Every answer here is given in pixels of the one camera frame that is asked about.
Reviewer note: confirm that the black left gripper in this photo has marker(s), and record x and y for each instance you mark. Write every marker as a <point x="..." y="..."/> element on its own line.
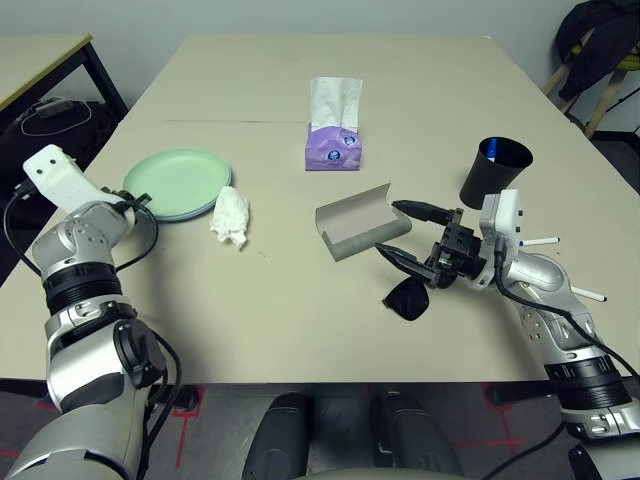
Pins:
<point x="125" y="198"/>

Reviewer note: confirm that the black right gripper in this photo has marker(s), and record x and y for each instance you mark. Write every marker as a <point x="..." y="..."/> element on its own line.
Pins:
<point x="457" y="250"/>

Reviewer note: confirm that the green plate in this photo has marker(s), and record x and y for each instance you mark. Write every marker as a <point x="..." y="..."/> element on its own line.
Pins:
<point x="175" y="180"/>

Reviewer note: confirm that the grey glasses case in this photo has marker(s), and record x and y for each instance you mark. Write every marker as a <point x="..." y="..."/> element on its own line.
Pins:
<point x="355" y="220"/>

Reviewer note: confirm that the black sunglasses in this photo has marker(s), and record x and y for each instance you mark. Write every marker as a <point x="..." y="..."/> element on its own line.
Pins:
<point x="407" y="302"/>

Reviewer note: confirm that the white pen black cap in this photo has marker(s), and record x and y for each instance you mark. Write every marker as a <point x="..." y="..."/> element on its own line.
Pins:
<point x="590" y="294"/>

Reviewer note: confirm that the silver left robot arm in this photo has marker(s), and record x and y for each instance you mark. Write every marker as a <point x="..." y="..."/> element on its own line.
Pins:
<point x="80" y="250"/>

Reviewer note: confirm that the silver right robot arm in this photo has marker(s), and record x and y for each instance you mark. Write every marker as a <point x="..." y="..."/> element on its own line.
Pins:
<point x="540" y="272"/>

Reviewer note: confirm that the black plastic cup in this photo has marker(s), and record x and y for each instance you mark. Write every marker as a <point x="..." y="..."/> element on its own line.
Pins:
<point x="485" y="180"/>

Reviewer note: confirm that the grey power adapter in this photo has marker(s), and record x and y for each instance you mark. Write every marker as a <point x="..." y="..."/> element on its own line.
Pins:
<point x="52" y="106"/>

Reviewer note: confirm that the blue marker pen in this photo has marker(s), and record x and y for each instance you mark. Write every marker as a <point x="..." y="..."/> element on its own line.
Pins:
<point x="491" y="148"/>

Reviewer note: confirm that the purple tissue pack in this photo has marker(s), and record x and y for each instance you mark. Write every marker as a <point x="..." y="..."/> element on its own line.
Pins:
<point x="325" y="145"/>

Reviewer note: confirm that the white pen blue cap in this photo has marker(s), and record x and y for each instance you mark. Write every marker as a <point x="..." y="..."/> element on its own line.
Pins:
<point x="542" y="241"/>

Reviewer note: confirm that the white flat tissue sheet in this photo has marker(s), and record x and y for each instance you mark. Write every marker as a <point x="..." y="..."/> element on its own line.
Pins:
<point x="330" y="100"/>

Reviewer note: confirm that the side table black legs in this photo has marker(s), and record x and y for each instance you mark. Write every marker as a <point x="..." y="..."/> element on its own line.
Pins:
<point x="35" y="55"/>

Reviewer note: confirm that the black table foot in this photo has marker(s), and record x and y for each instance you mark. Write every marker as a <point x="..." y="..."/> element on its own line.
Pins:
<point x="175" y="396"/>
<point x="520" y="395"/>

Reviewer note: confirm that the black robot right leg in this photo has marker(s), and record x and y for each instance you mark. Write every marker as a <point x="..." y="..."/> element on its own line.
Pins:
<point x="415" y="440"/>

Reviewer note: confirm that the black robot leg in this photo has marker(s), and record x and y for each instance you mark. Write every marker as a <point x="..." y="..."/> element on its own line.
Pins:
<point x="275" y="440"/>
<point x="415" y="440"/>

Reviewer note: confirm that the wooden stool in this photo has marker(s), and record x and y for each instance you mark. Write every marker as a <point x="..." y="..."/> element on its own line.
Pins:
<point x="605" y="100"/>

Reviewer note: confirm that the grey robot torso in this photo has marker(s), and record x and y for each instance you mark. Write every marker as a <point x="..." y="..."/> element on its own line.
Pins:
<point x="355" y="475"/>

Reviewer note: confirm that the black robot left leg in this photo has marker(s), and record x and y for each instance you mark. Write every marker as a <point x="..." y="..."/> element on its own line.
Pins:
<point x="275" y="440"/>

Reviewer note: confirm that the black jacket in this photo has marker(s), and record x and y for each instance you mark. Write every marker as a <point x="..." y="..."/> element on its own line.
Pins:
<point x="600" y="30"/>

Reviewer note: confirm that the yellow green cushion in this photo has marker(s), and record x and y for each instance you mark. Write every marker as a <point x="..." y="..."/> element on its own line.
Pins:
<point x="631" y="62"/>

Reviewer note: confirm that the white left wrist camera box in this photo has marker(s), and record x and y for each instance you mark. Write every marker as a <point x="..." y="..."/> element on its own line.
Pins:
<point x="60" y="180"/>

